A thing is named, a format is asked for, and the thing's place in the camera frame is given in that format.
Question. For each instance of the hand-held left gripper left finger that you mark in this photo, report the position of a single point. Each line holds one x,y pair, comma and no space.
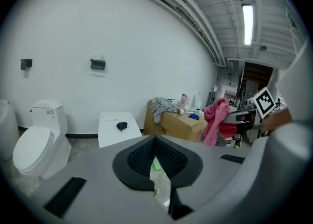
137,164

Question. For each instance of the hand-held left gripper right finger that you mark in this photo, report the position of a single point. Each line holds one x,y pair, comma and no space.
178,166

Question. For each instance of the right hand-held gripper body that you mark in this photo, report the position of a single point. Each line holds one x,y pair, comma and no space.
264,102

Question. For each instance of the pink cloth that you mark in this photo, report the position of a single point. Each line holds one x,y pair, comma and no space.
215,118

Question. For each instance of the person's right forearm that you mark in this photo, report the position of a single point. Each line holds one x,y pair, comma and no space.
276,119

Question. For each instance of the white flat-lid smart toilet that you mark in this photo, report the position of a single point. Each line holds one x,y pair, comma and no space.
117,137

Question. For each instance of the white round-head brush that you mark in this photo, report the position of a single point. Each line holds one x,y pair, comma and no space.
182,112

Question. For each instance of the white toilet with tank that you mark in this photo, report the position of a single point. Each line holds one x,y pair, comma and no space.
36,144

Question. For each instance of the green plastic bottle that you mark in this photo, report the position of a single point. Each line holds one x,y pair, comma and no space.
156,165

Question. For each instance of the person's grey shirt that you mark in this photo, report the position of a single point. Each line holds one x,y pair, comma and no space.
298,83

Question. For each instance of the small black object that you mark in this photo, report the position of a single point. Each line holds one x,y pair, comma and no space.
121,126

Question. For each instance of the large closed cardboard box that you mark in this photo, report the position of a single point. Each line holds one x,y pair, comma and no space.
168,126

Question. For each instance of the blue cloth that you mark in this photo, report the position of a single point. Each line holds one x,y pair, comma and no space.
194,116

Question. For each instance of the grey garment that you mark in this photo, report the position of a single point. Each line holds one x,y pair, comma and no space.
163,106

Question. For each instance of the pink cup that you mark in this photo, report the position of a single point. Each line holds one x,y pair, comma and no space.
184,100

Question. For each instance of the ceiling light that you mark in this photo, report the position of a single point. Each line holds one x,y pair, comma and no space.
247,23

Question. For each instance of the black wall holder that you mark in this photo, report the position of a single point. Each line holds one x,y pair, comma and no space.
26,64
97,64

